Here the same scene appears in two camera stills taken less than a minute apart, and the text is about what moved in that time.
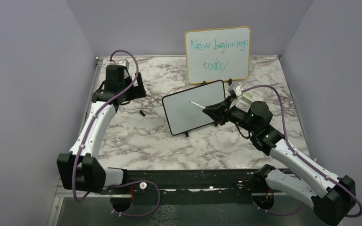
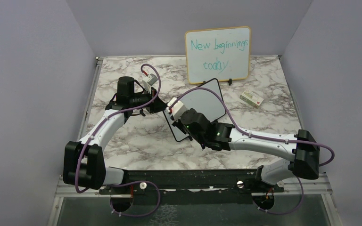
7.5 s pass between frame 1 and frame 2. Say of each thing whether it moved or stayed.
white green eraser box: stayed
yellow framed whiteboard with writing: stayed
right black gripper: moved
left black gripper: moved
